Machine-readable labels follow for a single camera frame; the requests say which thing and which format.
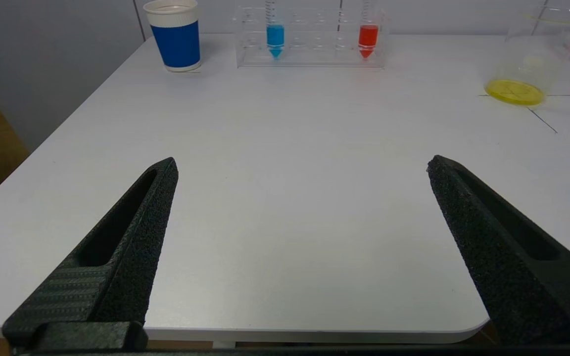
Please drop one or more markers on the test tube with blue liquid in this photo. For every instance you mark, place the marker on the test tube with blue liquid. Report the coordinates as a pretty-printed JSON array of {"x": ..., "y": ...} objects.
[{"x": 275, "y": 37}]

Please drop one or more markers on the test tube with red liquid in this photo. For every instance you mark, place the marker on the test tube with red liquid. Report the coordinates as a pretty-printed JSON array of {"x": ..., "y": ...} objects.
[{"x": 368, "y": 37}]

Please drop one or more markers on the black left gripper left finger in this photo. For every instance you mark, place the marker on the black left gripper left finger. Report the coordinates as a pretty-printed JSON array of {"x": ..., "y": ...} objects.
[{"x": 126, "y": 257}]

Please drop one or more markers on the white paper cup blue sleeve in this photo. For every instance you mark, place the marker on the white paper cup blue sleeve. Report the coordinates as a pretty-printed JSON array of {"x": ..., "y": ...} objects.
[{"x": 176, "y": 44}]

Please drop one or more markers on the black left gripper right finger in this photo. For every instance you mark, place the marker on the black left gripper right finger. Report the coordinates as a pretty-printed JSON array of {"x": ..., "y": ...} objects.
[{"x": 512, "y": 277}]

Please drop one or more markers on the clear glass beaker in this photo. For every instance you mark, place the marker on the clear glass beaker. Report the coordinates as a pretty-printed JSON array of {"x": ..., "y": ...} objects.
[{"x": 515, "y": 91}]

